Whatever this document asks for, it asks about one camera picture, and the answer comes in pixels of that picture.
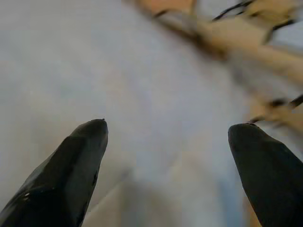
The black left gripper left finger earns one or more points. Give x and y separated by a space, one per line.
61 177

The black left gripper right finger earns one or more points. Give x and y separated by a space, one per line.
272 175

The yellow egg cartoon blanket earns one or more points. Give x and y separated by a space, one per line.
248 35

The white quilted mattress cover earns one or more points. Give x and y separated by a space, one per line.
94 59

